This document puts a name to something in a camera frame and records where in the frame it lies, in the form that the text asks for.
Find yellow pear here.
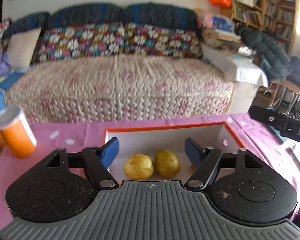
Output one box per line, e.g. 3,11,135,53
123,153,154,180
154,150,181,178

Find orange cardboard box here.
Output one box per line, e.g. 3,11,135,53
104,122,244,183

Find pink bed sheet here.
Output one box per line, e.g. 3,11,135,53
0,114,300,229

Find quilted beige bedspread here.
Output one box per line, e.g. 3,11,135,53
5,54,235,123

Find dark green puffer jacket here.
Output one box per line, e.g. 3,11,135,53
238,27,292,80

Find white cloth covered nightstand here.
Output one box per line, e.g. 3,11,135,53
202,44,268,114

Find orange cylindrical container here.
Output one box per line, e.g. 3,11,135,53
0,105,37,159

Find floral pillow left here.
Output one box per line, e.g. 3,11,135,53
33,22,125,63

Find floral pillow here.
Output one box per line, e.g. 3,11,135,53
124,23,203,59
33,22,125,63

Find stack of books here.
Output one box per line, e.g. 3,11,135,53
194,8,256,58

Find wooden bookshelf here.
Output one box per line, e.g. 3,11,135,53
220,0,300,56

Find floral pillow right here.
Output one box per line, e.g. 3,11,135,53
124,23,203,59

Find beige square cushion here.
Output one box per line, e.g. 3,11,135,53
7,28,41,69

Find dark blue headboard cushions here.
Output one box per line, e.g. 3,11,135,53
2,2,198,40

